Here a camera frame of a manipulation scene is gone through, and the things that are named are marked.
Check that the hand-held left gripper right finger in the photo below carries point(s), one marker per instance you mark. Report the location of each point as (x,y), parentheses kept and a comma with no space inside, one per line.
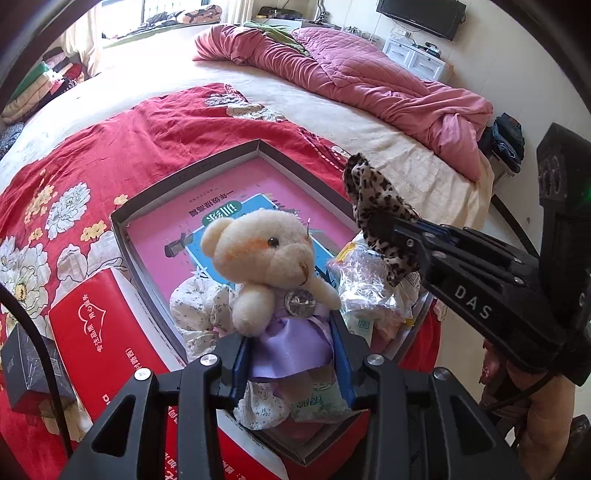
(345,374)

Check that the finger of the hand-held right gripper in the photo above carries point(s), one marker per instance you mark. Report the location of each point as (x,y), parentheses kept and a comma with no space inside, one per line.
(443,263)
(480,247)

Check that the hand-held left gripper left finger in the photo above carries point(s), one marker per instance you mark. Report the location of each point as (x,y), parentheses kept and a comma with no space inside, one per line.
(240,367)

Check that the light blue tissue pack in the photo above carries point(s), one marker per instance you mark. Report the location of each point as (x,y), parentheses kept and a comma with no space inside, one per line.
(318,401)

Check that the clear plastic bag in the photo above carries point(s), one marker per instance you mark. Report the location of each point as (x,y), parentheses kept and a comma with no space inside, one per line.
(364,281)

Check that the leopard print cloth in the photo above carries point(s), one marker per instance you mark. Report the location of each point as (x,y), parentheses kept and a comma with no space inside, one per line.
(374,194)

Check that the cream teddy bear purple dress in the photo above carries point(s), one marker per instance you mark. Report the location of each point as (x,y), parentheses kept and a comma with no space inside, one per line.
(268,263)

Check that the red tissue box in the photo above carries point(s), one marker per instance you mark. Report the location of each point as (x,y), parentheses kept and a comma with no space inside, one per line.
(106,332)

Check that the shallow grey cardboard box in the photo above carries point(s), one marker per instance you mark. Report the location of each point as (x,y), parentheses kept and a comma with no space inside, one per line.
(138,258)

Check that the person's right hand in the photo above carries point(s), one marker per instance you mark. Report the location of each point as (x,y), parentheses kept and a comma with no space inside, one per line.
(531,401)

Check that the dark clothes pile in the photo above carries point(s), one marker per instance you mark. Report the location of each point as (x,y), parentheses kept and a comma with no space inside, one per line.
(505,141)

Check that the pink book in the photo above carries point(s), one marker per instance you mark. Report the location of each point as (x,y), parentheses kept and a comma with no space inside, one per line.
(184,207)

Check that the white cabinet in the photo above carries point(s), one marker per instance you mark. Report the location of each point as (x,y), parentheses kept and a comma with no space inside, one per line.
(415,57)

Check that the pink quilt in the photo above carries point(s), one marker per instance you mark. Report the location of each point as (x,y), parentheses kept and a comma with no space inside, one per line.
(351,78)

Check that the dark blue glossy box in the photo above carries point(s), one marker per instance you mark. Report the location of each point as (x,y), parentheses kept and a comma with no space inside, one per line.
(27,364)

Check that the black television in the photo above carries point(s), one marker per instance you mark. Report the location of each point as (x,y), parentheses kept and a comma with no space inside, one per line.
(422,16)

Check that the red floral blanket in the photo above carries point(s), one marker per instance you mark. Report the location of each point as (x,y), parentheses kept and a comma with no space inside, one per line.
(115,152)

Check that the green cloth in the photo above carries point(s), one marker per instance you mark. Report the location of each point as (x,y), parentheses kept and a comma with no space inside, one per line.
(277,32)

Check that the dressing table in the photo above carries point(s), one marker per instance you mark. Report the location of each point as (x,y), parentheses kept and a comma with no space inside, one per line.
(286,13)

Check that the bed with cream sheet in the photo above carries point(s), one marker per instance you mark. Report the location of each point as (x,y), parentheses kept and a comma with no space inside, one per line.
(161,69)

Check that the dark patterned pillow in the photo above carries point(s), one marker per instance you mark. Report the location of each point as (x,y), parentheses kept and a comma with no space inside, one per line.
(9,138)

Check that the cream curtain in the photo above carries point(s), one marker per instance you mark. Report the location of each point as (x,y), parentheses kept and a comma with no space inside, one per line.
(238,10)
(87,46)

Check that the stack of folded blankets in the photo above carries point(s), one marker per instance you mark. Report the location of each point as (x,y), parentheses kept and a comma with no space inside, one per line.
(46,83)

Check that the patterned blanket on windowsill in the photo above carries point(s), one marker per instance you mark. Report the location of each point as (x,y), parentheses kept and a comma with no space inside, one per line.
(198,14)

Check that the dark clothes on windowsill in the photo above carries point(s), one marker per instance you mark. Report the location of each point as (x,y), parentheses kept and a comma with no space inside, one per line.
(159,18)

